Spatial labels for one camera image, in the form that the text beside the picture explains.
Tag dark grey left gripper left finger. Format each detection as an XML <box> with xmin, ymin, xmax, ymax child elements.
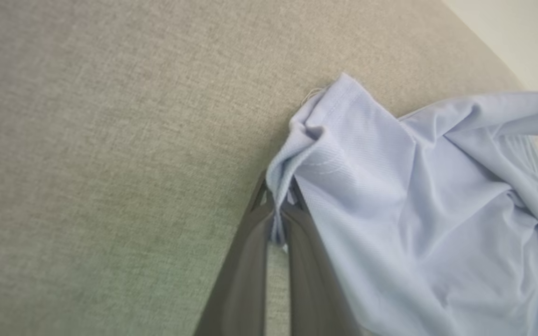
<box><xmin>194</xmin><ymin>170</ymin><xmax>276</xmax><ymax>336</ymax></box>

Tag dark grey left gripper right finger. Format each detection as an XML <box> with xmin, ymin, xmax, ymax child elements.
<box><xmin>281</xmin><ymin>177</ymin><xmax>363</xmax><ymax>336</ymax></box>

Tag light blue garment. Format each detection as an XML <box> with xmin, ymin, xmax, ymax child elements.
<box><xmin>265</xmin><ymin>72</ymin><xmax>538</xmax><ymax>336</ymax></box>

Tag grey fabric sofa cushion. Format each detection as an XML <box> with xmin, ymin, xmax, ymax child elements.
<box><xmin>0</xmin><ymin>0</ymin><xmax>538</xmax><ymax>336</ymax></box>

